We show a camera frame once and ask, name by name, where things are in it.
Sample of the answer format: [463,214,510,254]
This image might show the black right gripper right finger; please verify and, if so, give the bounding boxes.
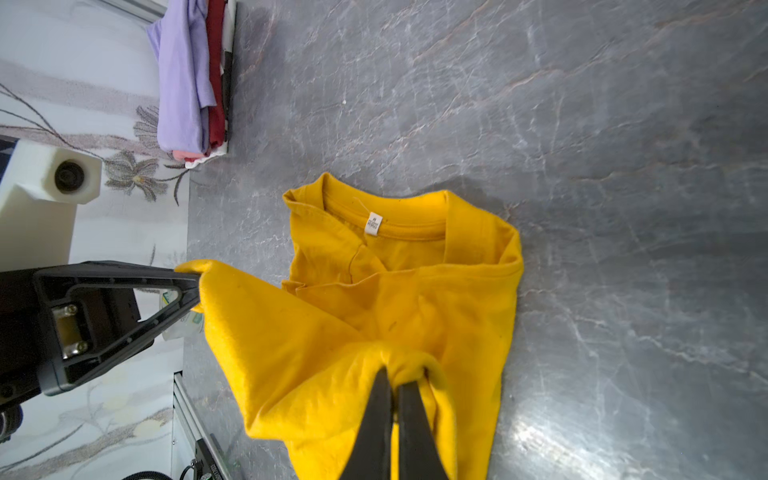
[398,382,448,480]

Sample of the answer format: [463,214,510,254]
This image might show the folded red t shirt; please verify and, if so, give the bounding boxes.
[206,0,227,150]

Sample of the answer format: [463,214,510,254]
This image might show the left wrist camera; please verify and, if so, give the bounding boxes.
[1,140,102,272]

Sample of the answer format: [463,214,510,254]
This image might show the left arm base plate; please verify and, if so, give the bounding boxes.
[178,439,232,480]

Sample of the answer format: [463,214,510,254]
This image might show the folded pink t shirt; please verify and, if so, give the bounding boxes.
[172,150,209,162]

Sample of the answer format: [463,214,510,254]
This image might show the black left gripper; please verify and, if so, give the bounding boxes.
[1,261,200,411]

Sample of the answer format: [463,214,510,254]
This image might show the folded purple t shirt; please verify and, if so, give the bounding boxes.
[147,1,216,154]

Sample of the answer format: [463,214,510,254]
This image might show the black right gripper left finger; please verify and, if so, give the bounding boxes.
[340,368,394,480]

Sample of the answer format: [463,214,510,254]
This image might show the yellow t shirt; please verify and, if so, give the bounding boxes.
[180,174,524,479]

